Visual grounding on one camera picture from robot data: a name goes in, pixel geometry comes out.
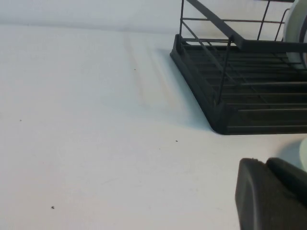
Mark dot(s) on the black dish drying rack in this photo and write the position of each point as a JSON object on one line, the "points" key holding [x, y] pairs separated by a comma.
{"points": [[251, 124]]}

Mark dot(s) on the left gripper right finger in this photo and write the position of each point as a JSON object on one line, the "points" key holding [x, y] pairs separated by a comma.
{"points": [[292, 177]]}

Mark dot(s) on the pale mint plate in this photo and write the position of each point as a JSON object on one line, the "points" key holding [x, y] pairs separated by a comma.
{"points": [[304, 155]]}

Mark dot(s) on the pale green plate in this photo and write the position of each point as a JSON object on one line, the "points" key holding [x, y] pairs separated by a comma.
{"points": [[291, 28]]}

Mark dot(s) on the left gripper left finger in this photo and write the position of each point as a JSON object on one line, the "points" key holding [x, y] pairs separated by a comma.
{"points": [[259, 203]]}

